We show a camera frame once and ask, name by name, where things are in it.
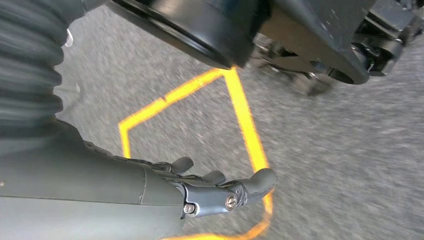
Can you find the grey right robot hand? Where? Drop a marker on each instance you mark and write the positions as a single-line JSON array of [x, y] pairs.
[[82, 192]]

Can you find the yellow floor tape square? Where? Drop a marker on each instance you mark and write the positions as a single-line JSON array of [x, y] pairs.
[[245, 116]]

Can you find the black right camera bracket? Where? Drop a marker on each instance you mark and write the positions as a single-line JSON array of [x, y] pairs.
[[198, 26]]

